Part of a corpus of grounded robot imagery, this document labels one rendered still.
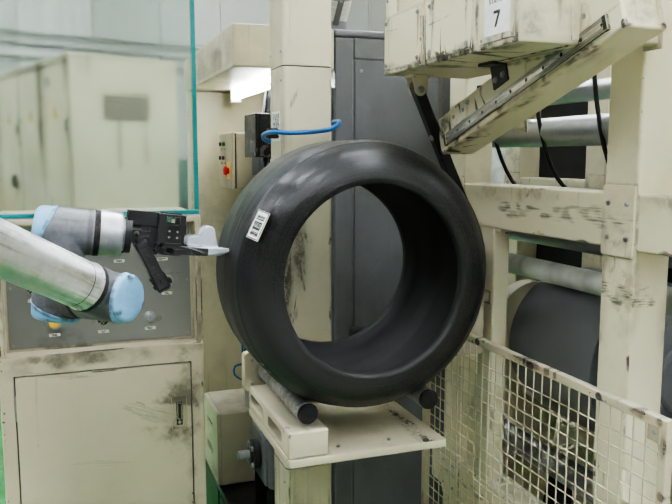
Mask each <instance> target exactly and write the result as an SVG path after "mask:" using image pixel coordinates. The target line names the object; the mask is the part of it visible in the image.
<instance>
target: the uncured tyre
mask: <svg viewBox="0 0 672 504"><path fill-rule="evenodd" d="M356 186H361V187H363V188H365V189H366V190H368V191H369V192H371V193H372V194H374V195H375V196H376V197H377V198H378V199H379V200H380V201H381V202H382V203H383V204H384V205H385V206H386V207H387V209H388V210H389V212H390V213H391V215H392V216H393V218H394V220H395V222H396V225H397V227H398V230H399V233H400V236H401V241H402V248H403V266H402V273H401V277H400V281H399V284H398V287H397V290H396V292H395V294H394V296H393V298H392V300H391V302H390V303H389V305H388V306H387V308H386V309H385V310H384V311H383V313H382V314H381V315H380V316H379V317H378V318H377V319H376V320H375V321H374V322H373V323H372V324H370V325H369V326H368V327H366V328H365V329H363V330H362V331H360V332H358V333H356V334H354V335H352V336H349V337H347V338H343V339H340V340H335V341H326V342H318V341H309V340H305V339H301V338H299V337H298V335H297V334H296V332H295V330H294V328H293V326H292V324H291V321H290V318H289V315H288V312H287V308H286V303H285V296H284V275H285V268H286V263H287V259H288V255H289V252H290V249H291V247H292V244H293V242H294V240H295V238H296V236H297V234H298V232H299V231H300V229H301V227H302V226H303V224H304V223H305V222H306V220H307V219H308V218H309V217H310V216H311V215H312V213H313V212H314V211H315V210H316V209H317V208H319V207H320V206H321V205H322V204H323V203H325V202H326V201H327V200H329V199H330V198H332V197H333V196H335V195H337V194H339V193H341V192H343V191H345V190H347V189H350V188H353V187H356ZM258 209H260V210H262V211H265V212H267V213H270V216H269V219H268V221H267V223H266V225H265V227H264V229H263V232H262V234H261V236H260V238H259V240H258V242H257V241H255V240H252V239H250V238H248V237H246V235H247V233H248V231H249V229H250V226H251V224H252V222H253V220H254V218H255V216H256V213H257V211H258ZM218 247H222V248H229V252H228V253H225V254H223V255H221V256H217V259H216V280H217V288H218V294H219V298H220V302H221V306H222V309H223V312H224V314H225V317H226V319H227V321H228V324H229V326H230V327H231V329H232V331H233V332H234V334H235V336H236V337H237V339H238V340H239V342H240V343H241V344H242V345H243V347H244V348H245V349H246V350H247V351H248V352H249V353H250V354H251V355H252V357H253V358H254V359H255V360H256V361H261V362H263V364H264V365H265V366H266V367H267V368H268V370H269V371H270V372H271V373H272V374H273V375H271V376H272V377H273V378H274V379H275V380H276V381H278V382H279V383H280V384H281V385H283V386H284V387H286V388H287V389H289V390H291V391H292V392H294V393H296V394H298V395H300V396H302V397H304V398H307V399H309V400H312V401H315V402H319V403H322V404H327V405H333V406H341V407H368V406H375V405H380V404H384V403H388V402H391V401H394V400H397V399H400V398H402V397H404V396H406V395H409V394H411V393H412V392H414V391H416V390H418V389H419V388H421V387H423V386H424V385H425V384H427V383H428V382H430V381H431V380H432V379H433V378H435V377H436V376H437V375H438V374H439V373H440V372H441V371H442V370H443V369H444V368H445V367H446V366H447V365H448V364H449V363H450V362H451V361H452V360H453V358H454V357H455V356H456V355H457V353H458V352H459V351H460V349H461V348H462V346H463V345H464V343H465V341H466V340H467V338H468V336H469V334H470V332H471V330H472V328H473V326H474V324H475V321H476V319H477V316H478V313H479V310H480V307H481V303H482V299H483V294H484V288H485V280H486V254H485V246H484V241H483V236H482V232H481V228H480V225H479V222H478V220H477V217H476V215H475V212H474V210H473V208H472V206H471V204H470V202H469V201H468V199H467V197H466V196H465V194H464V193H463V191H462V190H461V189H460V187H459V186H458V185H457V184H456V182H455V181H454V180H453V179H452V178H451V177H450V176H449V175H448V174H447V173H446V172H445V171H444V170H442V169H441V168H440V167H439V166H437V165H436V164H435V163H433V162H432V161H431V160H429V159H428V158H426V157H425V156H423V155H421V154H420V153H418V152H416V151H414V150H412V149H409V148H407V147H404V146H402V145H398V144H395V143H391V142H387V141H381V140H372V139H356V140H340V141H326V142H319V143H314V144H310V145H306V146H303V147H300V148H297V149H295V150H292V151H290V152H288V153H286V154H284V155H282V156H280V157H279V158H277V159H275V160H274V161H272V162H271V163H270V164H268V165H267V166H266V167H264V168H263V169H262V170H261V171H260V172H259V173H257V174H256V175H255V176H254V177H253V178H252V179H251V181H250V182H249V183H248V184H247V185H246V186H245V188H244V189H243V190H242V192H241V193H240V194H239V196H238V197H237V199H236V201H235V202H234V204H233V206H232V208H231V209H230V211H229V214H228V216H227V218H226V220H225V223H224V226H223V229H222V232H221V236H220V240H219V244H218Z"/></svg>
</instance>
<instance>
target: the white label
mask: <svg viewBox="0 0 672 504"><path fill-rule="evenodd" d="M269 216H270V213H267V212H265V211H262V210H260V209H258V211H257V213H256V216H255V218H254V220H253V222H252V224H251V226H250V229H249V231H248V233H247V235H246V237H248V238H250V239H252V240H255V241H257V242H258V240H259V238H260V236H261V234H262V232H263V229H264V227H265V225H266V223H267V221H268V219H269Z"/></svg>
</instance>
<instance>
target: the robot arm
mask: <svg viewBox="0 0 672 504"><path fill-rule="evenodd" d="M186 218H187V216H184V215H182V214H180V213H169V212H159V211H156V212H149V211H139V210H133V209H127V215H126V217H125V219H124V213H123V212H119V211H109V210H95V209H84V208H74V207H63V206H59V205H56V206H50V205H41V206H39V207H38V208H37V209H36V211H35V215H34V220H33V225H32V230H31V232H29V231H27V230H25V229H22V228H20V227H18V226H16V225H14V224H12V223H10V222H8V221H6V220H4V219H2V218H0V279H2V280H5V281H7V282H10V283H12V284H15V285H17V286H20V287H22V288H25V289H27V290H30V291H32V298H31V299H30V303H31V315H32V316H33V317H34V318H35V319H37V320H40V321H45V322H51V323H61V324H74V323H78V322H79V320H80V319H90V320H99V321H107V322H113V323H115V324H119V323H128V322H130V321H132V320H134V319H135V318H136V317H137V315H138V314H139V312H140V311H141V308H142V306H143V301H144V289H143V285H142V283H141V281H140V280H139V278H138V277H137V276H135V275H133V274H130V273H127V272H124V273H117V272H114V271H112V270H110V269H108V268H106V267H104V266H102V265H99V264H98V263H95V262H90V261H88V260H86V259H85V256H86V255H92V256H108V257H120V255H121V251H122V253H129V252H130V248H131V242H132V244H133V246H134V248H135V250H136V252H137V253H138V255H139V257H140V259H141V261H142V263H143V265H144V267H145V269H146V271H147V273H148V275H149V277H150V279H149V281H150V283H151V286H152V287H153V288H154V290H157V291H158V292H159V293H162V292H164V291H166V290H168V289H170V285H169V283H170V282H169V280H168V276H167V275H166V274H165V273H164V272H163V271H162V269H161V267H160V265H159V263H158V261H157V259H156V257H155V255H156V254H162V255H171V256H181V255H192V256H221V255H223V254H225V253H228V252H229V248H222V247H218V246H217V241H216V234H215V230H214V228H213V227H211V226H209V225H203V226H202V227H201V228H200V230H199V231H198V233H197V234H188V235H186V228H187V225H186ZM135 231H139V234H137V233H135V235H134V232H135ZM184 235H186V236H185V237H184Z"/></svg>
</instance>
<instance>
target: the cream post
mask: <svg viewBox="0 0 672 504"><path fill-rule="evenodd" d="M269 6H270V55H269V57H270V70H271V71H270V98H271V128H272V112H276V111H280V130H312V129H321V128H327V127H331V68H330V67H331V0H269ZM326 141H331V132H326V133H318V134H307V135H280V141H273V142H272V139H271V162H272V161H274V160H275V159H277V158H279V157H280V156H282V155H284V154H286V153H288V152H290V151H292V150H295V149H297V148H300V147H303V146H306V145H310V144H314V143H319V142H326ZM284 296H285V303H286V308H287V312H288V315H289V318H290V321H291V324H292V326H293V328H294V330H295V332H296V334H297V335H298V337H299V338H301V339H305V340H309V341H318V342H326V341H331V198H330V199H329V200H327V201H326V202H325V203H323V204H322V205H321V206H320V207H319V208H317V209H316V210H315V211H314V212H313V213H312V215H311V216H310V217H309V218H308V219H307V220H306V222H305V223H304V224H303V226H302V227H301V229H300V231H299V232H298V234H297V236H296V238H295V240H294V242H293V244H292V247H291V249H290V252H289V255H288V259H287V263H286V268H285V275H284ZM274 452H275V453H274V469H275V504H331V463H329V464H322V465H315V466H308V467H302V468H295V469H288V468H287V466H286V465H285V463H284V462H283V461H282V459H281V458H280V456H279V455H278V454H277V452H276V451H275V449H274Z"/></svg>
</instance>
